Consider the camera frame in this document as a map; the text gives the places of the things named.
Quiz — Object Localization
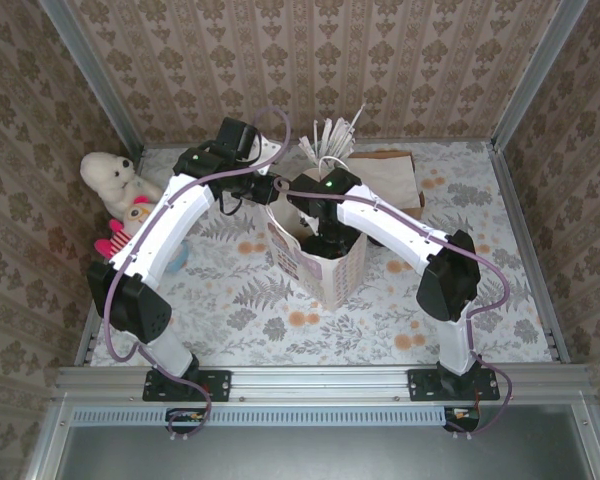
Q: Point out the pink striped plush doll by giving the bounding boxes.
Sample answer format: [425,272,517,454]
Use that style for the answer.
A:
[93,197,156,261]

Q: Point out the black connector board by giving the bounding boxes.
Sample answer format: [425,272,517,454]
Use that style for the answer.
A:
[165,407,206,435]
[443,405,481,432]

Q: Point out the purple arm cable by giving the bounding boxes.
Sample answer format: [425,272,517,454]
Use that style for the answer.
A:
[273,177,512,441]
[102,107,291,444]

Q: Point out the white plush animal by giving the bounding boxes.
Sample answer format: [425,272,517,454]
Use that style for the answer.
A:
[79,151,164,214]

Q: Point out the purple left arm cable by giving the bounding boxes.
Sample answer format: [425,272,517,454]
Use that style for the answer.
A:
[102,107,291,444]

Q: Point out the grey metal panel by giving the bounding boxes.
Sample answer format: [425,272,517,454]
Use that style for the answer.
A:
[27,399,600,480]

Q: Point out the wide aluminium base rail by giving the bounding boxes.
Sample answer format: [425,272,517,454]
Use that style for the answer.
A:
[54,364,594,401]

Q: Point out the aluminium frame post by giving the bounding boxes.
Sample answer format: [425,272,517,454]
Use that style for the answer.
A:
[38,0,147,157]
[488,0,590,151]

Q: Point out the brown cardboard napkin box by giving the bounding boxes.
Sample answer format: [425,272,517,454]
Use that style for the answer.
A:
[347,149,426,221]

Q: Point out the white slotted cable duct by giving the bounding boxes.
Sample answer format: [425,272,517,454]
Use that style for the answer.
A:
[71,405,454,428]

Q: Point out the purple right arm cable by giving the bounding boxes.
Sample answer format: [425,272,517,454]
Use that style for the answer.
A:
[273,177,512,441]

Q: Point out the white cartoon print paper bag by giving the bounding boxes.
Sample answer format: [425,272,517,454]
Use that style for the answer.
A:
[265,157,370,312]

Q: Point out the small blue alarm clock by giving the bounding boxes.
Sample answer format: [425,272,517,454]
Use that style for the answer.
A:
[168,239,191,275]

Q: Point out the floral table cover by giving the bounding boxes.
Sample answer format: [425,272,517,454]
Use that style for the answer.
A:
[88,141,555,369]

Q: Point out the flat white paper bags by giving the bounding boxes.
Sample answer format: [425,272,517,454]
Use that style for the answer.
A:
[349,154,421,209]

